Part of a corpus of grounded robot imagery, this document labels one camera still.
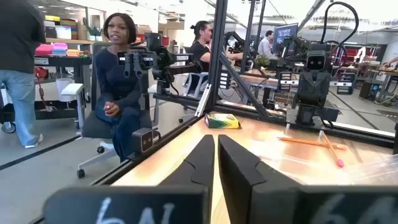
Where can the background computer monitor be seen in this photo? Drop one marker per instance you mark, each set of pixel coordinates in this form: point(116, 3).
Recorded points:
point(285, 35)

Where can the white background chair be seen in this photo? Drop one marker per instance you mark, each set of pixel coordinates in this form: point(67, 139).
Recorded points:
point(196, 84)

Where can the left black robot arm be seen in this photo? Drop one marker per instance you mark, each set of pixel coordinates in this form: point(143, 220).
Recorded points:
point(306, 116)

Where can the black aluminium table frame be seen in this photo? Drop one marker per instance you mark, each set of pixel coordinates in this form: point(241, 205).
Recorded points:
point(217, 46)

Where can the pink purple storage box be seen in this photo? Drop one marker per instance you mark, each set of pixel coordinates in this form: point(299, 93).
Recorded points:
point(59, 49)

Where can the orange pencil pink eraser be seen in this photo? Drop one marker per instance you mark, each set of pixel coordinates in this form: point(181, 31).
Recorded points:
point(333, 151)
point(311, 142)

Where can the background potted succulent plant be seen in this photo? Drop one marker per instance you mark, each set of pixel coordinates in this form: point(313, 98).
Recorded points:
point(93, 31)

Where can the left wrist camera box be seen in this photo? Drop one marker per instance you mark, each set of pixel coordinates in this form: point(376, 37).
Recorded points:
point(316, 62)

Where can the yellow green crayon box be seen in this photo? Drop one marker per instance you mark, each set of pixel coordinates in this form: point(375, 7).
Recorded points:
point(222, 121)

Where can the person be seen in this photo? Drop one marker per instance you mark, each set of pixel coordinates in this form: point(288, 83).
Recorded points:
point(18, 46)
point(199, 53)
point(118, 77)
point(265, 46)

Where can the small background green plant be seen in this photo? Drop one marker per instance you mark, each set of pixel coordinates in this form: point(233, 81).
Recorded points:
point(262, 61)

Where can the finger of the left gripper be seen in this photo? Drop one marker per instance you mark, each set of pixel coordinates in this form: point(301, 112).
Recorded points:
point(318, 84)
point(309, 84)

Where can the small black table camera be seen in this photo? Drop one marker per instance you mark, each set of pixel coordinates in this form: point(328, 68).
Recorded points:
point(144, 140)

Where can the person's hand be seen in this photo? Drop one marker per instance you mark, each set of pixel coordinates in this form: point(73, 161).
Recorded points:
point(391, 62)

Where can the white waste bin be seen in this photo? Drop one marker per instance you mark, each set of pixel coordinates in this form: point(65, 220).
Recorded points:
point(64, 90)

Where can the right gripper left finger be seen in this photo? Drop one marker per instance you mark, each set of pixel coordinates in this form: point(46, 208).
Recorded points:
point(192, 174)

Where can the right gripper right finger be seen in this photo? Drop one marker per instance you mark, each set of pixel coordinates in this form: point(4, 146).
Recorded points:
point(245, 186)

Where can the red background bag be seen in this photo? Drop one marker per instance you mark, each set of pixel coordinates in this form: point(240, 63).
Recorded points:
point(41, 72)

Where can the black background work table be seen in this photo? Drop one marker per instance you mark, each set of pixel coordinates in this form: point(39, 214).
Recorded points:
point(62, 60)

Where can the grey office chair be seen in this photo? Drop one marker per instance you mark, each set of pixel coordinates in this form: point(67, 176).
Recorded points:
point(93, 127)

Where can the clear plastic pencil case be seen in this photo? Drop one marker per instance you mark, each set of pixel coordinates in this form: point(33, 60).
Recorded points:
point(379, 171)

